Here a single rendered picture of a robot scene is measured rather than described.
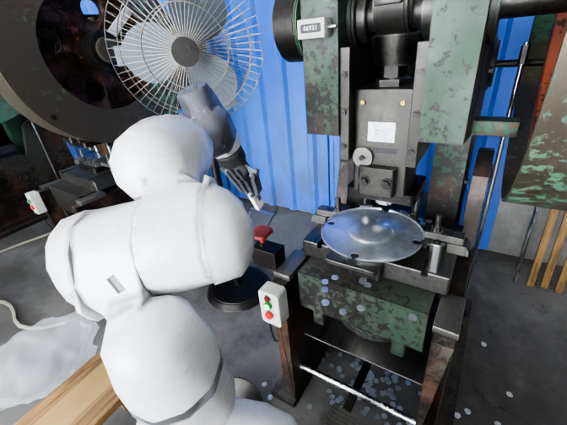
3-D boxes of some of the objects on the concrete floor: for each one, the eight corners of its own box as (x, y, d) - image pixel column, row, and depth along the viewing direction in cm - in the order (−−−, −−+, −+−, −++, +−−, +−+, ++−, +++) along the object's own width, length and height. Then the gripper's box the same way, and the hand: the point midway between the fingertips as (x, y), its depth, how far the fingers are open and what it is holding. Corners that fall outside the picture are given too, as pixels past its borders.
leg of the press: (294, 409, 127) (271, 212, 84) (271, 395, 133) (238, 204, 90) (371, 274, 193) (379, 126, 150) (353, 269, 199) (356, 125, 156)
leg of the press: (440, 494, 100) (515, 268, 57) (403, 472, 106) (445, 252, 63) (471, 303, 166) (515, 133, 123) (447, 297, 172) (482, 131, 129)
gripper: (201, 156, 84) (238, 211, 102) (238, 162, 78) (271, 220, 95) (217, 137, 88) (250, 194, 105) (254, 142, 81) (283, 201, 98)
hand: (256, 199), depth 98 cm, fingers closed
